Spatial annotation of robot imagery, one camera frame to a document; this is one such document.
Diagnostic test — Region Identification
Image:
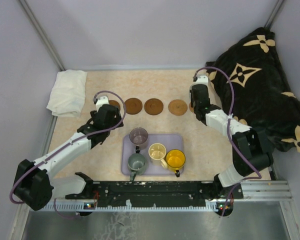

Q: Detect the woven rattan coaster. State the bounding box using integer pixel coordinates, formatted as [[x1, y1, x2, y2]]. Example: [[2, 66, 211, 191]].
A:
[[188, 102, 194, 113], [168, 99, 188, 116]]

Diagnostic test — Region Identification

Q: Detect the dark wooden coaster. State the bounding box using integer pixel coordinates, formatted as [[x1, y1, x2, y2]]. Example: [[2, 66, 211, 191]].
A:
[[124, 97, 143, 115], [108, 100, 121, 110], [144, 98, 164, 116]]

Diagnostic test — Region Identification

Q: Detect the purple glass cup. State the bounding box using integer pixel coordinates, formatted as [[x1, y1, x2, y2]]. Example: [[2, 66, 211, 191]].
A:
[[129, 127, 149, 153]]

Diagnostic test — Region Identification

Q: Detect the yellow mug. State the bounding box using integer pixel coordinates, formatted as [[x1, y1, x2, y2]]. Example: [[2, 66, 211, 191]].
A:
[[166, 149, 186, 178]]

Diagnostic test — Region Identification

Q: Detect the cream mug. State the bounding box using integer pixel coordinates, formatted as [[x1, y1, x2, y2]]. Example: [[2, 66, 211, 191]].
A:
[[148, 143, 168, 169]]

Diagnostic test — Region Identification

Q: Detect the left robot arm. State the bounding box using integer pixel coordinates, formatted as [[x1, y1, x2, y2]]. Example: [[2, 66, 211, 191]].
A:
[[9, 104, 124, 211]]

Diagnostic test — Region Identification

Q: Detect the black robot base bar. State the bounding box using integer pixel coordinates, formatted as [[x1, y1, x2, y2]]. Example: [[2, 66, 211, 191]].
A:
[[65, 181, 232, 208]]

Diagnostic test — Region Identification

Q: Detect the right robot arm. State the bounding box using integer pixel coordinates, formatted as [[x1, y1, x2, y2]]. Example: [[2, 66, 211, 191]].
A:
[[189, 83, 274, 198]]

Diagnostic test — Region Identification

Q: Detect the white folded cloth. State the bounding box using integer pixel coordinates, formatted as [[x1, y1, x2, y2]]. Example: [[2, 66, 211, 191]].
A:
[[46, 69, 88, 118]]

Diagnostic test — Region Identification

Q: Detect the lavender plastic tray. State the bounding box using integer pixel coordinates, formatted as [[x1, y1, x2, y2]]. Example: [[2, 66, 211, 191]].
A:
[[120, 133, 184, 176]]

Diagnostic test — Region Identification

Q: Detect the grey green mug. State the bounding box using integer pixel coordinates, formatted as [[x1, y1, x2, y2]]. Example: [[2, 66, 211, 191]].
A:
[[127, 153, 148, 182]]

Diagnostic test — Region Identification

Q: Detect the black floral blanket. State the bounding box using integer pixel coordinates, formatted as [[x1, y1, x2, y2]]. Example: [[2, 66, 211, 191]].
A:
[[205, 27, 300, 153]]

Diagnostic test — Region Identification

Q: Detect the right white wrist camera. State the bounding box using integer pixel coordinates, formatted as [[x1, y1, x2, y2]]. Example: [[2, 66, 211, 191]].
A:
[[195, 75, 210, 86]]

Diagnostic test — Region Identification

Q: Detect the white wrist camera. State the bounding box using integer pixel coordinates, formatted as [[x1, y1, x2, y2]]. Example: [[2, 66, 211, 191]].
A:
[[95, 96, 109, 110], [195, 75, 210, 86]]

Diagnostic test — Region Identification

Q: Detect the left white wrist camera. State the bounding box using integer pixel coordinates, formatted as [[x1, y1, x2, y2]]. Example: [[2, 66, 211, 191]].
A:
[[95, 96, 109, 110]]

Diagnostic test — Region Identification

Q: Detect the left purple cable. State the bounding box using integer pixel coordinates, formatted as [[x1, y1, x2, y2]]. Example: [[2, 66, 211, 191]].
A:
[[9, 90, 127, 219]]

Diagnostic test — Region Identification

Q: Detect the purple cable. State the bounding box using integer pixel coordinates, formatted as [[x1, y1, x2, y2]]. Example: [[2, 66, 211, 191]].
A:
[[9, 90, 127, 219], [192, 66, 263, 217]]

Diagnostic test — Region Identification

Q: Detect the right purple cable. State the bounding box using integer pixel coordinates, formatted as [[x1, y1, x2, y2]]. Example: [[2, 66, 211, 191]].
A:
[[192, 66, 263, 217]]

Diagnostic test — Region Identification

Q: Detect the aluminium frame rail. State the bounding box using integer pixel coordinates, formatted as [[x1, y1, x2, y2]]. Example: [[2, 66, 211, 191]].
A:
[[41, 180, 292, 214]]

